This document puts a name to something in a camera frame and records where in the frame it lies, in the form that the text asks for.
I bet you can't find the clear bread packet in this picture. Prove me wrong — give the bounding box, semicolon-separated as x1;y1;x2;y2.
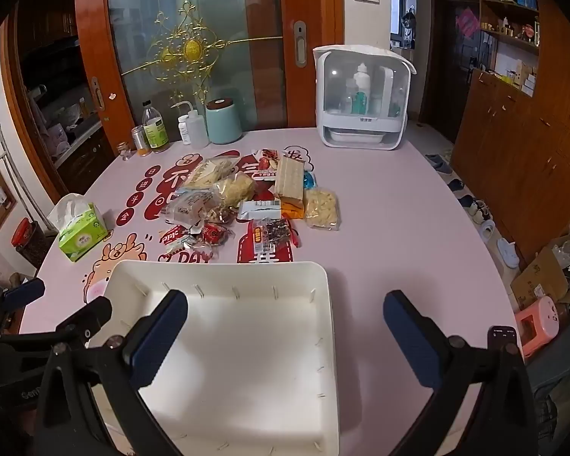
164;191;214;225

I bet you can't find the wooden wall cabinet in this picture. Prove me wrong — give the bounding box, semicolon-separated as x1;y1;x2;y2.
451;0;570;267

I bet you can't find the long clear cracker pack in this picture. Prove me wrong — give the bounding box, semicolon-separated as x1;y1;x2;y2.
273;156;306;199

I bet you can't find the white snack packet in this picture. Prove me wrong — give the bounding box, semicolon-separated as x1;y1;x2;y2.
236;199;283;222

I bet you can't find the clear bag of red-brown snacks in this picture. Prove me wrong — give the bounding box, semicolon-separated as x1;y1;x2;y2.
252;217;298;253

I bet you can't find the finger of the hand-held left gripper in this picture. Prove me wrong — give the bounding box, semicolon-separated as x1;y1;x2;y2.
0;296;113;357
0;278;46;324

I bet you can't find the black smartphone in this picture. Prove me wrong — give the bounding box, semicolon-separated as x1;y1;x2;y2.
488;325;521;357

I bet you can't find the dark red picture snack packet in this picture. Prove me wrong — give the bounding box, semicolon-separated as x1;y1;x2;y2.
253;148;286;180

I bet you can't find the bag of red candies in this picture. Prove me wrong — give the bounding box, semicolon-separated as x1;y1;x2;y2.
185;222;234;252

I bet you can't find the clear bag of yellow crisps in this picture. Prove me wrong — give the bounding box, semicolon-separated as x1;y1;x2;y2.
213;172;258;208

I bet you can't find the metal mop handle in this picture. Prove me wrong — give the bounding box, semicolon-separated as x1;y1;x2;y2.
0;123;39;229

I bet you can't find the clear bag of brown nuts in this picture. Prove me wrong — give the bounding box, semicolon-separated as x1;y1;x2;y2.
202;203;238;225

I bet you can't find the cardboard box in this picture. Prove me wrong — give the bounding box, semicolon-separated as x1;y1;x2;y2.
510;235;570;312

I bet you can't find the teal canister with brown lid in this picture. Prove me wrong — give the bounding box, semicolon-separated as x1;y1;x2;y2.
205;99;243;144

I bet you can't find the white bottle steriliser cabinet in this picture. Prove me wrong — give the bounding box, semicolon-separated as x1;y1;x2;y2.
312;45;418;149

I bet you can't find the wooden kitchen cabinet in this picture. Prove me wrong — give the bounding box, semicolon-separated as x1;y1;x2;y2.
52;119;117;191

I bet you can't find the red and white cookie packet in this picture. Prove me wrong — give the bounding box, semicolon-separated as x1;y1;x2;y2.
158;227;205;261

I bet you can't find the white squeeze bottle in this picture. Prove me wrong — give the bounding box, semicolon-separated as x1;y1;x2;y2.
171;101;210;149

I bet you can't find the dark wooden door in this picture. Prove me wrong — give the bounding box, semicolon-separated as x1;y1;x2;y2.
418;0;480;143

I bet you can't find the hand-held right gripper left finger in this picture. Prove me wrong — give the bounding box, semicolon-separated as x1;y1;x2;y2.
35;289;189;456

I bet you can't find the green tissue box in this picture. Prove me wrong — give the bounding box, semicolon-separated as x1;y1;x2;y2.
47;193;110;263

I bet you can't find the dark grey cloth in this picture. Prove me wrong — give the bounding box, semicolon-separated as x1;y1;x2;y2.
527;337;570;456

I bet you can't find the white plastic bottle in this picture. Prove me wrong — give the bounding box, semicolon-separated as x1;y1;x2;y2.
353;63;372;93

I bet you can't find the clear bag of pale puffs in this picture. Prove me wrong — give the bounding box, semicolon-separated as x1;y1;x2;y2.
304;187;341;231

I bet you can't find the glass bottle with green label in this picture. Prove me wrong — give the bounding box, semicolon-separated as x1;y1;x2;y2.
141;100;170;154

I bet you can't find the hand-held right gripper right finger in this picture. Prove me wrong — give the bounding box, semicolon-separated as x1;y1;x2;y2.
383;290;540;456

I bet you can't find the spice jar with orange contents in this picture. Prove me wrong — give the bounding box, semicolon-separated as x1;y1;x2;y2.
131;125;150;157

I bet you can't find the wooden sliding glass door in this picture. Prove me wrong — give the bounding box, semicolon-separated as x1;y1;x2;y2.
73;0;345;146

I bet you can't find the row of shoes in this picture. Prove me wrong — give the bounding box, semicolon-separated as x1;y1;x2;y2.
425;152;521;269

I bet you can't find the trash bin with red lid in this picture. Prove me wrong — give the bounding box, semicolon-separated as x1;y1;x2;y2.
12;218;53;269

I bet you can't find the pink plastic stool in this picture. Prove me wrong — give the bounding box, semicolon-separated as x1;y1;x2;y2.
514;295;560;359

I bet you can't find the white plastic tray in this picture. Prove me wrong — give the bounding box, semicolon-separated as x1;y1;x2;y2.
86;260;340;456

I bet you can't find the pink paper decoration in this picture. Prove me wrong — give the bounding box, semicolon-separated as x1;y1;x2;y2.
456;7;478;39

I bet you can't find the clear bag of square crackers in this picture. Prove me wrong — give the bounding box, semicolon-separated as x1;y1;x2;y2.
183;158;236;190

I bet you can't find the hanging dark bag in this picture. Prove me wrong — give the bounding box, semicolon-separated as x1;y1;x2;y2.
401;6;418;51

